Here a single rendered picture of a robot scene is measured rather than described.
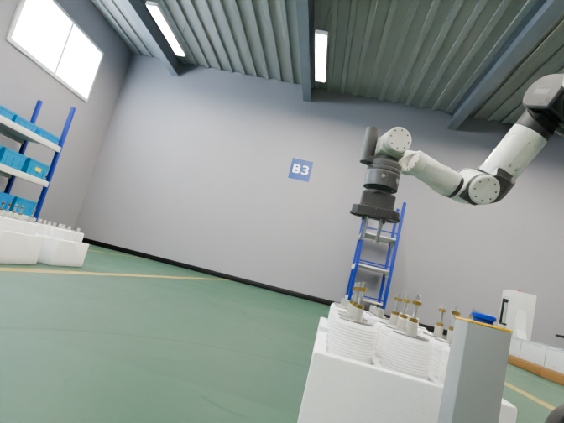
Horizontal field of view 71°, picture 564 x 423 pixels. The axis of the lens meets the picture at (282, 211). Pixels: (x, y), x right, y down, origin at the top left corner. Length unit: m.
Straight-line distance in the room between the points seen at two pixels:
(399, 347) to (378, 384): 0.09
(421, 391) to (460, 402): 0.13
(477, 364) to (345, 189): 6.79
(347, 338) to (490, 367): 0.27
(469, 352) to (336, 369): 0.26
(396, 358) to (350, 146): 6.92
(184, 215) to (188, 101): 2.30
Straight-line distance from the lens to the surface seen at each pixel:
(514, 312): 5.54
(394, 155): 1.07
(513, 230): 8.06
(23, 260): 2.84
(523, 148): 1.18
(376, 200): 1.04
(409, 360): 0.89
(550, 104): 1.16
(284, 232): 7.30
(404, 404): 0.87
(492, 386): 0.77
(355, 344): 0.87
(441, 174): 1.12
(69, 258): 3.26
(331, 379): 0.85
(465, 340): 0.74
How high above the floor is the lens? 0.31
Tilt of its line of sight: 9 degrees up
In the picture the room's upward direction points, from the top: 14 degrees clockwise
